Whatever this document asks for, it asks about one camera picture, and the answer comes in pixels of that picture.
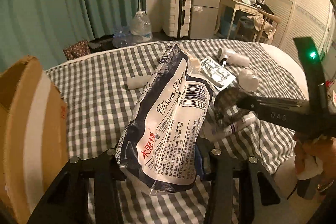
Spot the small grey fridge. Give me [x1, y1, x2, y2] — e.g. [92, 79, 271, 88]
[189, 0, 221, 39]

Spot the white louvred wardrobe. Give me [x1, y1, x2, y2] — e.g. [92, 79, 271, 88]
[265, 0, 336, 56]

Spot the white crumpled tissue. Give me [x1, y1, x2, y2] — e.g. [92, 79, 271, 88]
[189, 57, 201, 72]

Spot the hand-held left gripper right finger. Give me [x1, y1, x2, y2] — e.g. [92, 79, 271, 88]
[196, 139, 281, 224]

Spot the white navy tissue pack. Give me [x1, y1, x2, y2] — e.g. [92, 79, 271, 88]
[115, 45, 210, 197]

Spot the white suitcase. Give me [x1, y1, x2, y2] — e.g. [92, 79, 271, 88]
[161, 0, 193, 39]

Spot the green curtain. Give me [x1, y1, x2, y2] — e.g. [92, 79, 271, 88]
[0, 0, 147, 72]

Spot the person's right hand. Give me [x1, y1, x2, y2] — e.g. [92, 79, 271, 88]
[293, 133, 336, 195]

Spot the white round container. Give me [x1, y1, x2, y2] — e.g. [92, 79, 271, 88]
[238, 68, 259, 90]

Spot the silver blister pack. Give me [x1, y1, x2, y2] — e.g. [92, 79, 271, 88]
[200, 57, 236, 90]

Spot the white dressing table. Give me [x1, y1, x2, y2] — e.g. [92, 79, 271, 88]
[217, 0, 265, 39]

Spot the black bag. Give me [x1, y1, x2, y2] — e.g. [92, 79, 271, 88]
[88, 35, 116, 52]

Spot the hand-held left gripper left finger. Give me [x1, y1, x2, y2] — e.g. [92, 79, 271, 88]
[28, 149, 126, 224]

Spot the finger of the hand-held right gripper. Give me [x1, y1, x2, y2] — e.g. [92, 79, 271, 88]
[238, 94, 302, 112]

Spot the wooden chair with clothes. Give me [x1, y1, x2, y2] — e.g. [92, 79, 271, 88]
[238, 7, 281, 43]

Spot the small white paper roll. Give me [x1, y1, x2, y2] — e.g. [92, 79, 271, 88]
[127, 76, 145, 90]

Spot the brown cardboard box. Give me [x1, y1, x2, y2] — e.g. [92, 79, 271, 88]
[0, 55, 69, 224]

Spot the pack of water bottles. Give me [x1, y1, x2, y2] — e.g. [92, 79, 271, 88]
[113, 25, 133, 47]

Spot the white lint remover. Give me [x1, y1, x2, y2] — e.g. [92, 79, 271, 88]
[218, 47, 250, 67]

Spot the patterned gift bag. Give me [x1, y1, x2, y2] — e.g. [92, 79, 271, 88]
[63, 40, 91, 60]

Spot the large clear water jug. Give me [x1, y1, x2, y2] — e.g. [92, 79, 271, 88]
[130, 2, 153, 45]

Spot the grey white checked blanket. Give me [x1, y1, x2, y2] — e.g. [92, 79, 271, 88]
[45, 39, 309, 224]

